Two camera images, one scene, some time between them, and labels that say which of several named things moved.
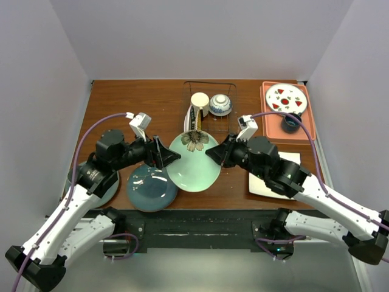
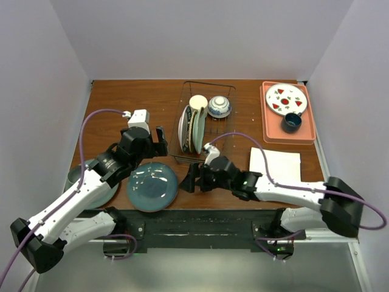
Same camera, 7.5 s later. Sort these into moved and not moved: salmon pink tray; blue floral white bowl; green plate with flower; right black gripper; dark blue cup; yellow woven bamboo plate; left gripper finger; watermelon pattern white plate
Moved: left gripper finger; right black gripper; yellow woven bamboo plate; green plate with flower
Not moved: watermelon pattern white plate; dark blue cup; blue floral white bowl; salmon pink tray
